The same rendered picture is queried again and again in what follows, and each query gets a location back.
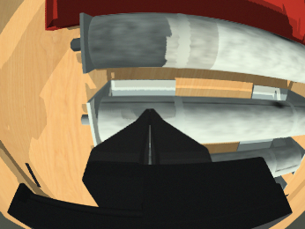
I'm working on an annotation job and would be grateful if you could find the red rectangular tray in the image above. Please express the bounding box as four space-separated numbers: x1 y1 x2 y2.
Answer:
45 0 305 45

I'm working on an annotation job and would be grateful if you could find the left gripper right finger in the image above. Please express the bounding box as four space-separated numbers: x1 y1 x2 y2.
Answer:
150 108 212 165

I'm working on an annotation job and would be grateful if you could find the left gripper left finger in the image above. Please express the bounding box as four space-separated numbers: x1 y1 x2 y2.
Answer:
86 109 150 165

